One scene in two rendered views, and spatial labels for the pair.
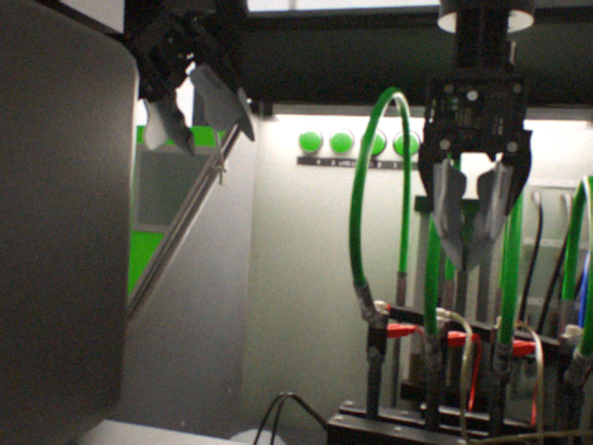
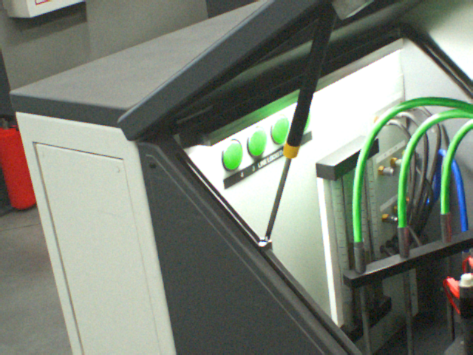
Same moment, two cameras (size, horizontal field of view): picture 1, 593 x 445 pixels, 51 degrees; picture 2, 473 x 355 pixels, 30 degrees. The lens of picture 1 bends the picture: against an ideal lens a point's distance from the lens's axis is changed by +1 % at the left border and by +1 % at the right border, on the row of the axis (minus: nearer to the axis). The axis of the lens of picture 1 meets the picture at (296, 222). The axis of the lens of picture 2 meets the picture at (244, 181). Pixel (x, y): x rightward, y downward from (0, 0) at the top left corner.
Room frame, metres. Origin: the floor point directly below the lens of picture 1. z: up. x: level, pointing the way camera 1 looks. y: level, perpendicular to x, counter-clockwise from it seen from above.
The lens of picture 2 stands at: (0.61, 1.13, 1.84)
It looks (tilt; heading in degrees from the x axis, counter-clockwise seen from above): 22 degrees down; 295
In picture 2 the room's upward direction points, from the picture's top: 8 degrees counter-clockwise
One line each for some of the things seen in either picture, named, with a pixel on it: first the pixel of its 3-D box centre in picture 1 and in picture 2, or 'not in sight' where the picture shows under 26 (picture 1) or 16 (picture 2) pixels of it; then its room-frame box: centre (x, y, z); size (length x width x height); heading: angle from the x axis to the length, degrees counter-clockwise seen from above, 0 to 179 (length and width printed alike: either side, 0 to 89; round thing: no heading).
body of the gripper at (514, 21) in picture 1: (478, 82); not in sight; (0.49, -0.14, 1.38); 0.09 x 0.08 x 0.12; 162
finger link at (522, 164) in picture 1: (500, 162); not in sight; (0.50, -0.16, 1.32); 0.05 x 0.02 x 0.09; 72
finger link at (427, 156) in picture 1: (446, 159); not in sight; (0.52, -0.12, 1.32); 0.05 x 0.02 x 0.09; 72
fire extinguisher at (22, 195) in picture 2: not in sight; (15, 160); (3.69, -2.60, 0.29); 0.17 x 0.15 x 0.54; 76
